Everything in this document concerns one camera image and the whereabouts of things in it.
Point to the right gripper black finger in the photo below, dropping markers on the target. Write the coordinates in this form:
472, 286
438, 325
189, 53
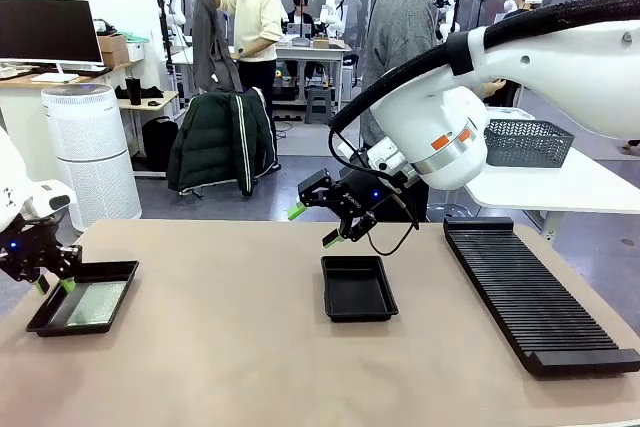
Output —
320, 192
357, 229

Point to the grey background robot table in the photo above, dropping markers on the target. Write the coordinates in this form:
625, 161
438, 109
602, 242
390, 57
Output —
310, 52

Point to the brown cardboard box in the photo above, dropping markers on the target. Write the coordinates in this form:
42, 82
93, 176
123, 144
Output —
114, 49

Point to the seated person in black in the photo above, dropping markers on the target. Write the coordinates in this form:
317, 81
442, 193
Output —
300, 12

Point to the dark green puffer jacket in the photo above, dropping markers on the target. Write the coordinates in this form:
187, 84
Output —
210, 142

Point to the small wooden side table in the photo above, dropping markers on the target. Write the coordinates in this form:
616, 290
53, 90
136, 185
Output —
165, 99

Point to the person in cream sweater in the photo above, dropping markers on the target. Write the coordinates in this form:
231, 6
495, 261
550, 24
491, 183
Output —
255, 17

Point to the black cloth on side table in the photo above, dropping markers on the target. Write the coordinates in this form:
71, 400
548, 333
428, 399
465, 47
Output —
150, 93

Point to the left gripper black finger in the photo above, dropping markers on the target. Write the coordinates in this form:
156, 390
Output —
41, 283
68, 264

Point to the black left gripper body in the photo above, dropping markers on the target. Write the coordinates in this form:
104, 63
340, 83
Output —
25, 252

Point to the black plastic ESD tray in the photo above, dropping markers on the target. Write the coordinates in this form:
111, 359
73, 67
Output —
42, 319
357, 294

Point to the grey plastic basket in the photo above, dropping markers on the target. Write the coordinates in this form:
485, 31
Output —
530, 144

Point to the white air purifier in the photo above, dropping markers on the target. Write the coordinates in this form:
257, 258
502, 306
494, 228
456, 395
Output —
90, 157

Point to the person in grey sweater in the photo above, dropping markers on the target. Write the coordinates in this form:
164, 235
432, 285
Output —
400, 22

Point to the black tumbler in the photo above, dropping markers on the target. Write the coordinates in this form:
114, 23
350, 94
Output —
133, 93

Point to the person's left hand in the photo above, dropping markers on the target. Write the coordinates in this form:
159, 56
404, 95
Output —
494, 88

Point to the black slotted board rack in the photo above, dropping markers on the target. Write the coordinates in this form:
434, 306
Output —
550, 327

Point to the large white work table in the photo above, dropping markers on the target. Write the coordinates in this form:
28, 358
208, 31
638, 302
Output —
575, 187

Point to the black backpack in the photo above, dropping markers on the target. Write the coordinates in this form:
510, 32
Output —
160, 144

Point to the grey hooded garment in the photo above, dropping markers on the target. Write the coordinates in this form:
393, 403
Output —
210, 47

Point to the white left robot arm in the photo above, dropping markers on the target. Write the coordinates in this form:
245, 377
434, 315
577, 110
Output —
10, 187

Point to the black computer monitor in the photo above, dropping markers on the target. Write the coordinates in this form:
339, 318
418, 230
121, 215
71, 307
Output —
45, 32

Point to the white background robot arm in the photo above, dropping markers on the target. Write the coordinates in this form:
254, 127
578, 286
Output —
445, 2
175, 7
334, 9

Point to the grey step stool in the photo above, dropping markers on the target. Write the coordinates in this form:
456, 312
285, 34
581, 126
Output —
319, 107

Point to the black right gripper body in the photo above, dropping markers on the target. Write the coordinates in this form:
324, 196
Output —
370, 194

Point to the wooden monitor desk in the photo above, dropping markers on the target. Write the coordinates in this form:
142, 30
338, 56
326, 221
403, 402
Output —
20, 81

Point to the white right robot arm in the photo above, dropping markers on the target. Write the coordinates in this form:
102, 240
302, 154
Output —
440, 112

